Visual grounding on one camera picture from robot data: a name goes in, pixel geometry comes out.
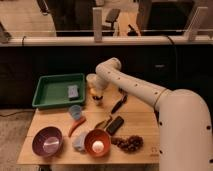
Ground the orange apple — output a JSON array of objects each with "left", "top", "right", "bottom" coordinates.
[{"left": 90, "top": 88, "right": 96, "bottom": 96}]

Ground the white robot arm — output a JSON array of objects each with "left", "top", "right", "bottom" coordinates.
[{"left": 95, "top": 58, "right": 213, "bottom": 171}]

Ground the small metal cup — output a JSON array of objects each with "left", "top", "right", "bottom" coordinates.
[{"left": 93, "top": 96, "right": 103, "bottom": 106}]

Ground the white paper cup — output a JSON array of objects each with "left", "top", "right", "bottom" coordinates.
[{"left": 86, "top": 73, "right": 96, "bottom": 88}]

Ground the blue plastic cup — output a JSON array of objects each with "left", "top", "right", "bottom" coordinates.
[{"left": 69, "top": 105, "right": 82, "bottom": 120}]

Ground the blue sponge in tray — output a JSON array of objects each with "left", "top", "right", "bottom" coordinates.
[{"left": 68, "top": 85, "right": 79, "bottom": 100}]

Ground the red chili pepper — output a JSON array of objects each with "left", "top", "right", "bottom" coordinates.
[{"left": 68, "top": 116, "right": 86, "bottom": 137}]

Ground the black rectangular block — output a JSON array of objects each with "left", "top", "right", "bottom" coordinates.
[{"left": 106, "top": 116, "right": 124, "bottom": 136}]

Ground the red bowl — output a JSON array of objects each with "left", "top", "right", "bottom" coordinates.
[{"left": 84, "top": 129, "right": 111, "bottom": 157}]

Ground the wooden table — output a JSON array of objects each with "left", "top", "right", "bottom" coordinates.
[{"left": 17, "top": 84, "right": 159, "bottom": 165}]

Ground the green plastic tray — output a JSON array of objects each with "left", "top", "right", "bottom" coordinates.
[{"left": 32, "top": 73, "right": 86, "bottom": 109}]

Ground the white egg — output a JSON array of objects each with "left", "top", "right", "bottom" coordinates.
[{"left": 92, "top": 141, "right": 104, "bottom": 153}]

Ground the light blue crumpled cloth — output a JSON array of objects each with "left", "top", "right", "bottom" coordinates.
[{"left": 72, "top": 132, "right": 87, "bottom": 152}]

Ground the bunch of dark grapes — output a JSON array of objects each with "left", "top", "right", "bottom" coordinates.
[{"left": 111, "top": 135, "right": 143, "bottom": 153}]

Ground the purple bowl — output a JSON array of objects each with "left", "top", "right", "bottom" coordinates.
[{"left": 32, "top": 126, "right": 63, "bottom": 157}]

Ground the black handled brush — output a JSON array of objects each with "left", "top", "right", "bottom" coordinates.
[{"left": 111, "top": 88, "right": 128, "bottom": 114}]

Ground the yellow handled tool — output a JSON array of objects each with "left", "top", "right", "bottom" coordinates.
[{"left": 94, "top": 116, "right": 112, "bottom": 129}]

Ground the white horizontal rail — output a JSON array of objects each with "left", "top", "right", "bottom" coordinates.
[{"left": 0, "top": 35, "right": 213, "bottom": 47}]

